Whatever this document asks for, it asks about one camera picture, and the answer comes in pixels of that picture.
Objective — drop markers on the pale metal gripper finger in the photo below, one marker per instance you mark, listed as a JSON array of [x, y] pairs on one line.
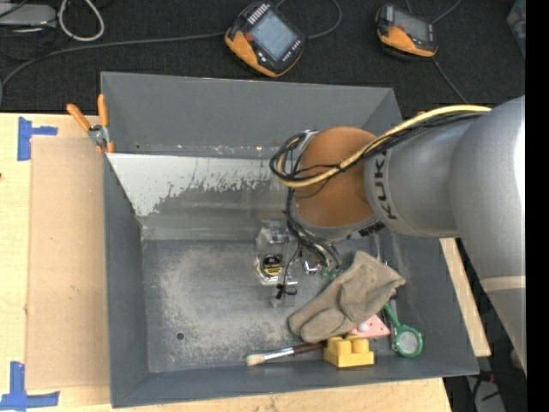
[[271, 236], [283, 280]]

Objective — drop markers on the beige work glove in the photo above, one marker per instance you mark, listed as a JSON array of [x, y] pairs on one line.
[[347, 298]]

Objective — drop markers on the grey metal bin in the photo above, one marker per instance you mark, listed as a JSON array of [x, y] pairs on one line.
[[206, 298]]

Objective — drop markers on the pink triangular toy piece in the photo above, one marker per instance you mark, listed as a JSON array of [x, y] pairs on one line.
[[374, 328]]

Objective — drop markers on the yellow toy brick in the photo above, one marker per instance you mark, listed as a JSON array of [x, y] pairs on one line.
[[348, 353]]

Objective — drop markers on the green magnifying glass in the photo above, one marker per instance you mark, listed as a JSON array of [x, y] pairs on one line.
[[406, 341]]

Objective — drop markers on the brown cardboard board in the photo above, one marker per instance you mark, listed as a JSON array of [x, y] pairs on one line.
[[64, 251]]

